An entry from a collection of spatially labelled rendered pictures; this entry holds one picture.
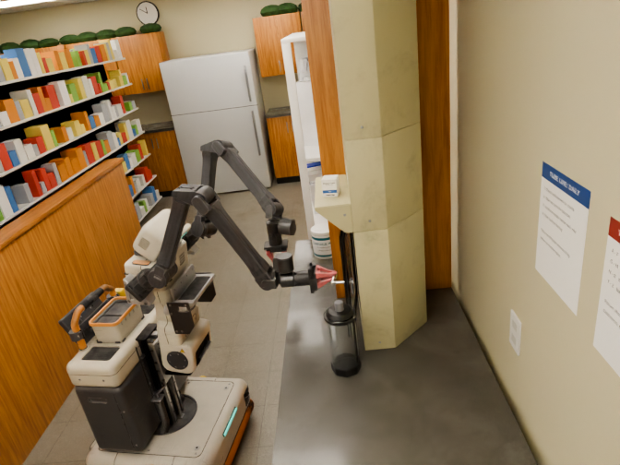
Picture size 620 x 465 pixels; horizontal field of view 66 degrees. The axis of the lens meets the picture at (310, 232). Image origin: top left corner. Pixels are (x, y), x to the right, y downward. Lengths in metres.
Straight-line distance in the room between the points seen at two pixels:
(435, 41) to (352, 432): 1.30
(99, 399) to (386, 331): 1.36
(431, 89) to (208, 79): 4.88
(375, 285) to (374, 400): 0.37
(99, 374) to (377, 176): 1.50
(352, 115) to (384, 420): 0.91
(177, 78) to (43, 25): 2.14
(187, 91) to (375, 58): 5.27
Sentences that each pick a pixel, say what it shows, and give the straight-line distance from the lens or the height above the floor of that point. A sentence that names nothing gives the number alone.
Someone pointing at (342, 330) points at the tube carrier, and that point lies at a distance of 1.58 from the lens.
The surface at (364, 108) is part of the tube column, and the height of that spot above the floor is 1.80.
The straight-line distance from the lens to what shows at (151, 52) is 7.00.
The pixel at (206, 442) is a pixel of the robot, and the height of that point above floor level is 0.28.
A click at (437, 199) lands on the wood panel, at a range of 1.95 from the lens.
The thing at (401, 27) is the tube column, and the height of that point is 2.00.
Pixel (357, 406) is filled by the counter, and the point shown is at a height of 0.94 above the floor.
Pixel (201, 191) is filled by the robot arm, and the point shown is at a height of 1.56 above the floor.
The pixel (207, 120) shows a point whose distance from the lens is 6.58.
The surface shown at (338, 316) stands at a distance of 1.56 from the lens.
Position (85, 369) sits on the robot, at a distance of 2.38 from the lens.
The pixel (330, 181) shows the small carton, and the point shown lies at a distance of 1.57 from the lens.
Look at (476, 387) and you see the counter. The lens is 1.66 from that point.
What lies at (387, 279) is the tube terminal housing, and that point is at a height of 1.23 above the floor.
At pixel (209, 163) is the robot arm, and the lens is 2.22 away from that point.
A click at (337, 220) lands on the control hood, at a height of 1.46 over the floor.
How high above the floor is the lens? 2.05
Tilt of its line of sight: 24 degrees down
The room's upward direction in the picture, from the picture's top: 8 degrees counter-clockwise
